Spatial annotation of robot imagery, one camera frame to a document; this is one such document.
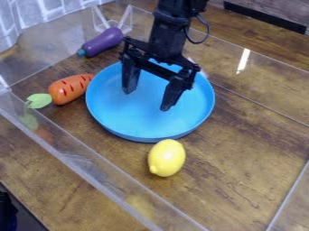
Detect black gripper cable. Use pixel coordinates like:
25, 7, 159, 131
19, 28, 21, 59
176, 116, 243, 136
183, 13, 211, 45

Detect blue round tray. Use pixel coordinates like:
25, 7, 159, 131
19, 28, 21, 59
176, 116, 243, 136
85, 62, 215, 143

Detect white grid curtain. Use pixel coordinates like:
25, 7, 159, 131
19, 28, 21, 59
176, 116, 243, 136
0, 0, 113, 52

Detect purple toy eggplant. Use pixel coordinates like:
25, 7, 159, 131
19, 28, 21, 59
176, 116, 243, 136
77, 27, 122, 57

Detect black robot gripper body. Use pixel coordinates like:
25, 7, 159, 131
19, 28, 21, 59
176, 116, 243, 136
118, 0, 208, 81

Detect clear acrylic enclosure wall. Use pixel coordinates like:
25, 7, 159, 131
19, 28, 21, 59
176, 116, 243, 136
0, 0, 309, 231

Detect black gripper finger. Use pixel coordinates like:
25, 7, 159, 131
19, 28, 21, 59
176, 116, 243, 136
160, 77, 192, 111
121, 57, 141, 94

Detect orange toy carrot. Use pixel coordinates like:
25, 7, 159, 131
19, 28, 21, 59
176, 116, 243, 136
26, 74, 93, 109

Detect yellow toy lemon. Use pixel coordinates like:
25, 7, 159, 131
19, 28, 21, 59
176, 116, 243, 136
147, 139, 185, 177

